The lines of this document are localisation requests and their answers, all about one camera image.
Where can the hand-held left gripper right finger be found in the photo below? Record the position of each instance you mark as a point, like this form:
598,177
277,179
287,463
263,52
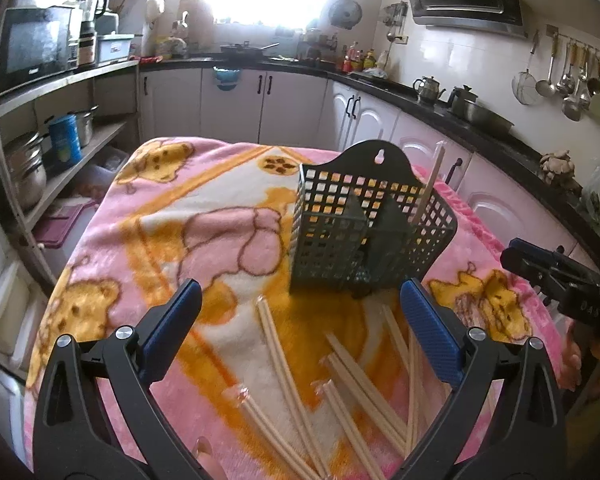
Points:
430,335

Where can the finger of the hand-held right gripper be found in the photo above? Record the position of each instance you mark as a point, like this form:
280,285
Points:
522,246
522,265

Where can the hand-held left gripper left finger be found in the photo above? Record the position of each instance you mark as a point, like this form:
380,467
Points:
172,330

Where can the wooden chopstick pair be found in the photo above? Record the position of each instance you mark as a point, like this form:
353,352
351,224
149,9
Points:
432,180

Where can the pile of wooden chopsticks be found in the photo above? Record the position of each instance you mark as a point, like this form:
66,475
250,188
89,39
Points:
285,360

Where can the black plastic utensil holder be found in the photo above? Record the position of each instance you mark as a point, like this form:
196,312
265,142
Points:
330,240

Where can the person's right hand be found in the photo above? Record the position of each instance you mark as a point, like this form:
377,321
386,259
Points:
574,365

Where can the person's left hand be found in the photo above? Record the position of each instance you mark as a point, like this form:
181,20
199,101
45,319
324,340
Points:
207,455

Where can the black kitchen countertop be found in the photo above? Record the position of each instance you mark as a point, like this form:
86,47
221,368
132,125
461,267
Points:
495,136

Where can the pink cartoon printed blanket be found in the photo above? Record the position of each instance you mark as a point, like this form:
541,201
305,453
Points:
180,210

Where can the purple plastic board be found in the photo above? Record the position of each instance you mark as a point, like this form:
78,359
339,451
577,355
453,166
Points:
62,222

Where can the dark kettle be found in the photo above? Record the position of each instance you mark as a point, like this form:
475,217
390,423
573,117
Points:
462,100

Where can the steel ladle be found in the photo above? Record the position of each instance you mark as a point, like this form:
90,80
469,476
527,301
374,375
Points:
545,87

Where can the plastic drawer unit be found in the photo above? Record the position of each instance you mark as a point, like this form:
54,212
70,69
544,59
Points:
5,310

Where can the steel slotted spoon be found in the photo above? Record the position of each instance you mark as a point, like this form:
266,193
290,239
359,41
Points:
566,80

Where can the stainless steel kettle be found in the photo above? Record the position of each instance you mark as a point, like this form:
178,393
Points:
427,91

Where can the large stainless steel pot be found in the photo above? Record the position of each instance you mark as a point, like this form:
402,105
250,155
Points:
27,170

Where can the blue can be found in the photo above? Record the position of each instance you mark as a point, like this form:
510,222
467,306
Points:
65,140

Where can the small stainless steel pot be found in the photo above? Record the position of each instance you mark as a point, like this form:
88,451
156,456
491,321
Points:
86,127

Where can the group of condiment bottles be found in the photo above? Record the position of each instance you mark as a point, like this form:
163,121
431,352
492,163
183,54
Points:
362,60

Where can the white kitchen base cabinets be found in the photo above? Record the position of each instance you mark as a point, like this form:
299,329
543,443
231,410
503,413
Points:
290,105

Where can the blue hanging bin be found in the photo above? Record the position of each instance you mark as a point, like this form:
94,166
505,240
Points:
226,79

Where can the kitchen shelf rack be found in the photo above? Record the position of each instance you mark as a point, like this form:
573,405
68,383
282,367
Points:
55,79

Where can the white box with blue lid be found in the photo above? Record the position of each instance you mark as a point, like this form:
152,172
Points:
114,49

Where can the black frying pan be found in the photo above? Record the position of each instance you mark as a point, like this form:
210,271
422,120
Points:
242,50

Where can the small round fan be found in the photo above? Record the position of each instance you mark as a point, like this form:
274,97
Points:
345,12

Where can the white pitcher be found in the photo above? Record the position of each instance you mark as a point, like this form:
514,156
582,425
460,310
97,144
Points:
196,22

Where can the black microwave oven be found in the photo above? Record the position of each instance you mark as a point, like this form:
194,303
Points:
32,45

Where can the black blender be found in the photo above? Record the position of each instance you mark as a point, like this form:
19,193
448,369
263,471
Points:
92,15

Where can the wall utensil rail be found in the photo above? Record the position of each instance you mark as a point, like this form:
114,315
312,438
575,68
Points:
580,46

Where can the small wall rack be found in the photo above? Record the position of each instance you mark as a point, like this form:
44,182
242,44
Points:
396,17

